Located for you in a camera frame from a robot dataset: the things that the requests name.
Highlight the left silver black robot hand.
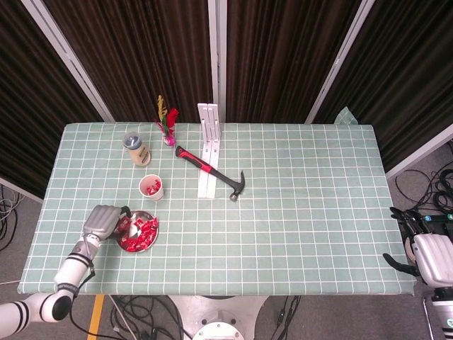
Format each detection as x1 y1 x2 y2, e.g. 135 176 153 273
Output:
82 204 132 242

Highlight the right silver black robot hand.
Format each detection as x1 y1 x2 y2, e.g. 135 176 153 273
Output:
382 207 453 287

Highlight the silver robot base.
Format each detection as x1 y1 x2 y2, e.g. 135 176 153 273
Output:
169 295 270 340

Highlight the black box with numbered lights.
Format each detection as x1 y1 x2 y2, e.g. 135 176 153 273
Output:
398 210 453 237

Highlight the round metal plate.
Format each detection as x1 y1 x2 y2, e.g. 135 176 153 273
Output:
115 210 159 253

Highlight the white paper cup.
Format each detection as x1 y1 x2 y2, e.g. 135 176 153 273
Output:
138 174 166 202

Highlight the beige dressing bottle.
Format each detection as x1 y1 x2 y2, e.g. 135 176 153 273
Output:
122 131 152 167

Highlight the yellow floor tape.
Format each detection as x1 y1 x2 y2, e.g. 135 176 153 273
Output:
86 295 106 340

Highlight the colourful feather shuttlecock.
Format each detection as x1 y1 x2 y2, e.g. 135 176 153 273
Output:
154 94 180 148

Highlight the white folding stand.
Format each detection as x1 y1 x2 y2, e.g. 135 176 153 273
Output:
197 102 221 199

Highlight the red black claw hammer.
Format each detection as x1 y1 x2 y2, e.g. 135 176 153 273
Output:
175 144 247 203

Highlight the dark brown pleated curtain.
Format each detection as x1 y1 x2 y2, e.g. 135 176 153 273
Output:
0 0 107 199
226 0 364 124
44 0 213 123
313 0 453 171

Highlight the green checked tablecloth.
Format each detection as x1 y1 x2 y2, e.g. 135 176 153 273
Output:
17 106 417 297

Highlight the black floor cable bundle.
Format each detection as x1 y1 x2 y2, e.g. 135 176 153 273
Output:
105 295 194 340
394 140 453 215

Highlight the white metal frame rail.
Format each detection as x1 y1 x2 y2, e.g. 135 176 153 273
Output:
0 176 44 203
384 122 453 180

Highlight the black cable with inline box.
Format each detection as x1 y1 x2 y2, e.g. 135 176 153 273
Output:
270 295 302 340

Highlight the white metal frame post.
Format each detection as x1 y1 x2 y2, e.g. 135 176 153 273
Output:
304 0 377 124
20 0 116 123
207 0 228 123

